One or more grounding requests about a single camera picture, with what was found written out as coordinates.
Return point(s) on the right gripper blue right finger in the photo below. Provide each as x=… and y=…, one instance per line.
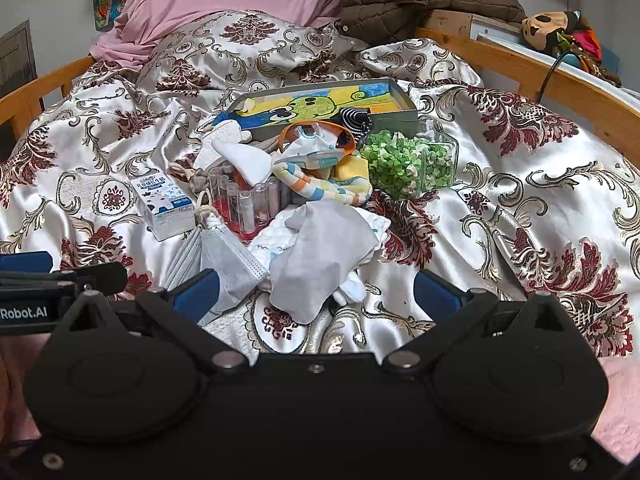
x=436, y=297

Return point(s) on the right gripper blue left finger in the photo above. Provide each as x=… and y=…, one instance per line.
x=194, y=298

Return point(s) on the grey cloth pouch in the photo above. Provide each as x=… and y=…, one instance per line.
x=331, y=240

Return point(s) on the striped colourful sock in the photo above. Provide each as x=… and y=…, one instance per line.
x=347, y=182

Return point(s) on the white cloth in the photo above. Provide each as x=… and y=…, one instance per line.
x=227, y=142

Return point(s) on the orange trimmed cloth bib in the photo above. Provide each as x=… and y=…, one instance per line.
x=314, y=144

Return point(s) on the grey face mask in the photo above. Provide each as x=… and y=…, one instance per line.
x=215, y=246

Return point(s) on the small milk carton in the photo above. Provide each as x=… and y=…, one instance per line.
x=165, y=208

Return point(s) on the clear tube rack red base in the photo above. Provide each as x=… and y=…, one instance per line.
x=247, y=210

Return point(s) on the jar of green white beads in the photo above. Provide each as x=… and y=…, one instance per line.
x=410, y=159

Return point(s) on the floral satin bedspread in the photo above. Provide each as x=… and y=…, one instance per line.
x=538, y=204

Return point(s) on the black white striped sock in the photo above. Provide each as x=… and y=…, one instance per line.
x=358, y=121

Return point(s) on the green box with cartoon cloth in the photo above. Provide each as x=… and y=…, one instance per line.
x=265, y=113

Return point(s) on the floral satin pillow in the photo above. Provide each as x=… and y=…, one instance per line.
x=246, y=51

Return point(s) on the white shelf board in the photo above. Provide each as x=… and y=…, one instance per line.
x=500, y=35

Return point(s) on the mouse plush toy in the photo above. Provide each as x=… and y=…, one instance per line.
x=567, y=32

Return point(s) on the colourful kite poster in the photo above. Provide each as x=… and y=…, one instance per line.
x=105, y=13

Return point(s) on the wooden bed frame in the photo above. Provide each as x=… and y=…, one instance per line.
x=616, y=122

